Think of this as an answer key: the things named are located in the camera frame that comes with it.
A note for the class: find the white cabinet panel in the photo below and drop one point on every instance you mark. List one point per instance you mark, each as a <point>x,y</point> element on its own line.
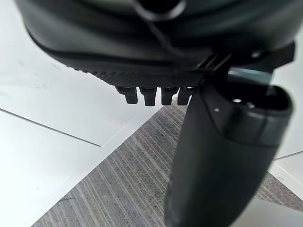
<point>287,151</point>
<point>47,118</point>

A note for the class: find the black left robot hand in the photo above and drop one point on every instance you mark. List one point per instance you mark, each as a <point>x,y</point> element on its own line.
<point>165,42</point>

